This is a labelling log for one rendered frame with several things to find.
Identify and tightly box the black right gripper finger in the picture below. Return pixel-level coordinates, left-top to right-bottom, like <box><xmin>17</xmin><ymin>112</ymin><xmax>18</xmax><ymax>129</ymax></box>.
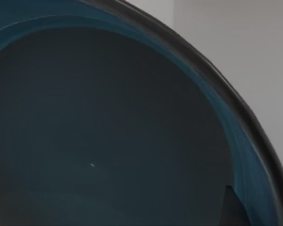
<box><xmin>218</xmin><ymin>185</ymin><xmax>252</xmax><ymax>226</ymax></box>

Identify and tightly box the dark blue bowl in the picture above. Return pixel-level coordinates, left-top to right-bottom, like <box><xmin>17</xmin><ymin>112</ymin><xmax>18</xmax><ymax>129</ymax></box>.
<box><xmin>0</xmin><ymin>0</ymin><xmax>283</xmax><ymax>226</ymax></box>

